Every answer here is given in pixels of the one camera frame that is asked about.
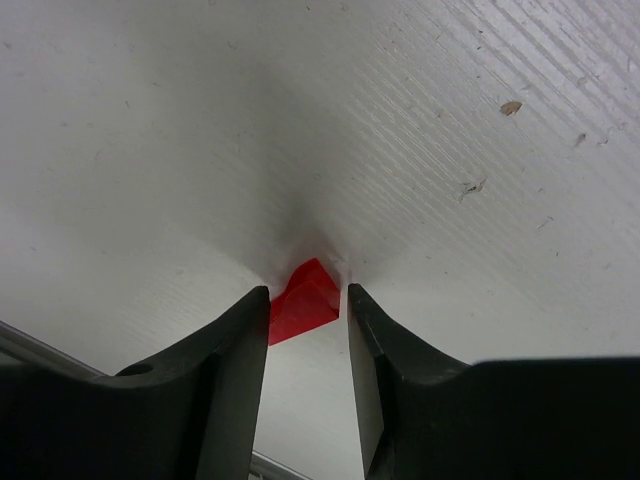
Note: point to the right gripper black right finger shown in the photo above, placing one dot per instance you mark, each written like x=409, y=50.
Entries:
x=423, y=414

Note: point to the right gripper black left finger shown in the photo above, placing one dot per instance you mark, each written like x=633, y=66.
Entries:
x=186, y=412

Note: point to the small red lego wedge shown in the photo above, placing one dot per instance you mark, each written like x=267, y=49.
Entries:
x=311, y=299

